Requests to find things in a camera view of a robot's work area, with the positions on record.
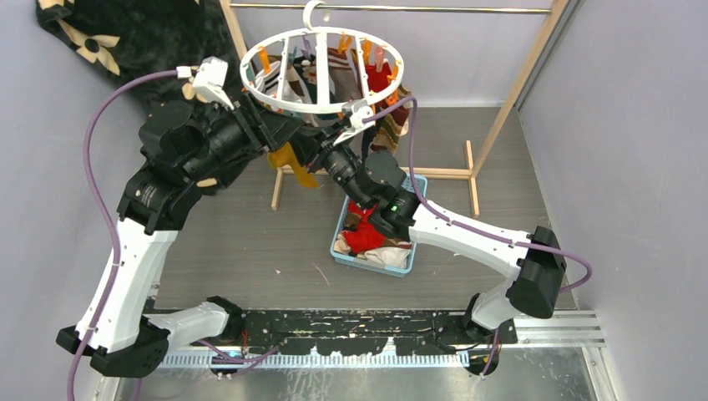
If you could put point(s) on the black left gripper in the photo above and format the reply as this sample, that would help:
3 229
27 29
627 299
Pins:
265 130

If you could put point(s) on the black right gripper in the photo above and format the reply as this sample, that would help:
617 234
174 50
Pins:
313 146

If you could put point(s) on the mustard yellow sock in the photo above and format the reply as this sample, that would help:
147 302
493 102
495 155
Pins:
284 156

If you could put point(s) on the white round clip hanger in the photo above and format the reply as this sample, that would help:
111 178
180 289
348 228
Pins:
367 48

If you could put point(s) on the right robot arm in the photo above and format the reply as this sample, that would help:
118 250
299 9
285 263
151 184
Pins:
530 262

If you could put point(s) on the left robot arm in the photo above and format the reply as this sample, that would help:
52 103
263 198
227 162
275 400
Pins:
180 149

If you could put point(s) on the white black-striped sock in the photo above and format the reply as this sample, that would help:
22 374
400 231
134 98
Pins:
269 82

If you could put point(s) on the brown striped hanging sock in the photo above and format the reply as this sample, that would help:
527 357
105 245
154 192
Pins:
389 130

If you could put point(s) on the red patterned hanging sock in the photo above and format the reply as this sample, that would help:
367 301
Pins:
377 80

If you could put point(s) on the light blue sock basket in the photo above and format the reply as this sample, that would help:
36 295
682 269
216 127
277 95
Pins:
340 251

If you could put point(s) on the metal hanging rod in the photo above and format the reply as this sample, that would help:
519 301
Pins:
404 9

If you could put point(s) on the white sock in basket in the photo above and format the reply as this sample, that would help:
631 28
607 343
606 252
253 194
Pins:
389 256

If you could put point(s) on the black floral fleece blanket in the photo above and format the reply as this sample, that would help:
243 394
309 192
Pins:
125 40

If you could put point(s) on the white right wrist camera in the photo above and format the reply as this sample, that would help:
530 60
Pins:
359 117

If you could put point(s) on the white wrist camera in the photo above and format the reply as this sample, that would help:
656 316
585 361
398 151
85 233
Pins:
205 82
359 117

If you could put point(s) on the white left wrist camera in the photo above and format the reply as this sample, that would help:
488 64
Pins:
205 82

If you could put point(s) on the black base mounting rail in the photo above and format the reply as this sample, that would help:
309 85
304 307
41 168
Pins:
353 332

